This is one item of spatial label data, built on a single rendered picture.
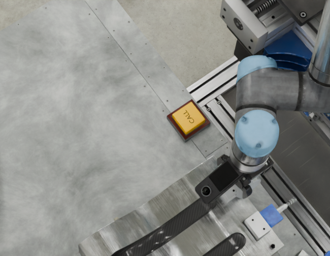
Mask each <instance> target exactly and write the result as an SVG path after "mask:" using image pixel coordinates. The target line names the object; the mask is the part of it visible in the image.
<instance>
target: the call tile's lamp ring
mask: <svg viewBox="0 0 330 256"><path fill-rule="evenodd" d="M190 102H192V103H193V104H194V105H195V107H196V108H197V109H198V110H199V112H200V113H201V114H202V116H203V117H204V118H205V121H206V123H204V124H203V125H201V126H200V127H198V128H197V129H196V130H194V131H193V132H191V133H190V134H188V135H187V136H185V135H184V133H183V132H182V131H181V129H180V128H179V127H178V125H177V124H176V123H175V122H174V120H173V119H172V118H171V116H172V115H173V114H174V113H175V112H177V111H178V110H180V109H181V108H183V107H184V106H186V105H187V104H189V103H190ZM167 117H168V118H169V119H170V121H171V122H172V123H173V125H174V126H175V127H176V129H177V130H178V131H179V133H180V134H181V135H182V136H183V138H184V139H185V140H186V139H187V138H189V137H190V136H192V135H193V134H195V133H196V132H198V131H199V130H201V129H202V128H203V127H205V126H206V125H208V124H209V123H210V121H209V120H208V119H207V117H206V116H205V115H204V114H203V112H202V111H201V110H200V109H199V107H198V106H197V105H196V103H195V102H194V101H193V100H192V99H191V100H190V101H188V102H187V103H185V104H184V105H182V106H181V107H179V108H178V109H176V110H175V111H173V112H172V113H170V114H169V115H167Z"/></svg>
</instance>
